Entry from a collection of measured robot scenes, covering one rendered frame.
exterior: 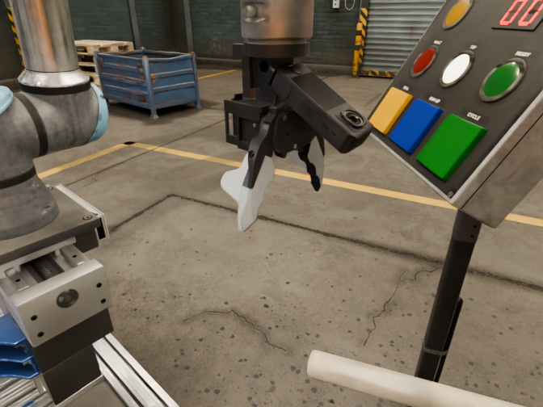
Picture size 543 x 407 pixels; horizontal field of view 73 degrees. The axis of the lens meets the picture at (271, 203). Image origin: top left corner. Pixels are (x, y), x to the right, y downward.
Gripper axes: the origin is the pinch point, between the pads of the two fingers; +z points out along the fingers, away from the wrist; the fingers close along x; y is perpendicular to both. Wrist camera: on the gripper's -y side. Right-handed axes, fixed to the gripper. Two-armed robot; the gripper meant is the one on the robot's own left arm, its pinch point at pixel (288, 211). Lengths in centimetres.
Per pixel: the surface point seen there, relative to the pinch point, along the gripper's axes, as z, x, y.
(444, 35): -19.4, -35.7, -3.2
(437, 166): -5.2, -15.0, -12.5
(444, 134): -8.4, -18.5, -11.4
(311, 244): 93, -112, 73
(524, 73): -16.6, -19.7, -18.1
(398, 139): -5.0, -23.0, -3.5
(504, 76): -16.0, -20.7, -16.1
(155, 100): 73, -215, 388
